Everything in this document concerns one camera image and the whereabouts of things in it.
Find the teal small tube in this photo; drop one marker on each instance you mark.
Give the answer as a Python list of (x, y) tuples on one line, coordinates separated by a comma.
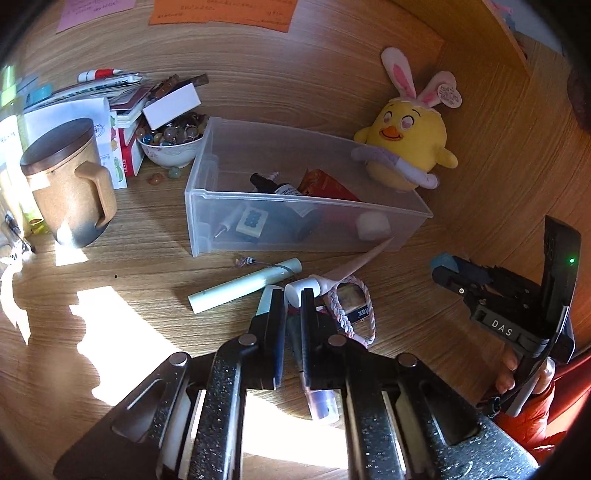
[(266, 299)]

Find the clear plastic storage bin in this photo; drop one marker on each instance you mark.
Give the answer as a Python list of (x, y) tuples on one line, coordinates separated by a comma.
[(220, 179)]

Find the bowl of glass marbles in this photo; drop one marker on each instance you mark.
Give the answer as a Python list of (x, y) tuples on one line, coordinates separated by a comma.
[(176, 143)]

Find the brown mug with lid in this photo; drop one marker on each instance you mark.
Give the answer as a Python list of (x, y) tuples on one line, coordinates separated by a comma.
[(72, 190)]

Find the pink sticky note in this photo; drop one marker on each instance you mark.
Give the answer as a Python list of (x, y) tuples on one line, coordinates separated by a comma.
[(77, 12)]

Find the pale green tube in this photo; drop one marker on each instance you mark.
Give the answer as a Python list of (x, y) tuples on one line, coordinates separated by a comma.
[(243, 285)]

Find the yellow chick plush toy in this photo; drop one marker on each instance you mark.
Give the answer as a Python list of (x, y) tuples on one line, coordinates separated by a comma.
[(408, 138)]

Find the green spray bottle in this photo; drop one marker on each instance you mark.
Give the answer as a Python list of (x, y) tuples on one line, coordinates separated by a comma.
[(15, 189)]

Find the stack of books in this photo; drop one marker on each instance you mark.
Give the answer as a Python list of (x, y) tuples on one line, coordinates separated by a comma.
[(115, 107)]

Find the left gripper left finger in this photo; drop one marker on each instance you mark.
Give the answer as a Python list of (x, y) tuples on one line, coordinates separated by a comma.
[(185, 419)]

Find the black dropper bottle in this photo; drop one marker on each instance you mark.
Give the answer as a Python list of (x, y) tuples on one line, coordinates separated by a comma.
[(268, 186)]

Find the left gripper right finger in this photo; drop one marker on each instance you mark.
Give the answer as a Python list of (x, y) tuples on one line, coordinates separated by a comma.
[(402, 420)]

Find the dark blue small box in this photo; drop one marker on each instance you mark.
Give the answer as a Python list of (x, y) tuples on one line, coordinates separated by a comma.
[(353, 301)]

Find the clear white pen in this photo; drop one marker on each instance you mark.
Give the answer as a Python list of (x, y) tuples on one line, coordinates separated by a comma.
[(229, 220)]

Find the orange sticky note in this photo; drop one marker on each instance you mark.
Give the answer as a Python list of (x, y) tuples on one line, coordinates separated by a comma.
[(273, 14)]

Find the red white marker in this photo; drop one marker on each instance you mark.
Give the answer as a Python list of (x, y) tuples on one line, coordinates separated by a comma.
[(98, 74)]

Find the white small box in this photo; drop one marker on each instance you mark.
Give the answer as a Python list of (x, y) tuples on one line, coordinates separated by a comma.
[(172, 105)]

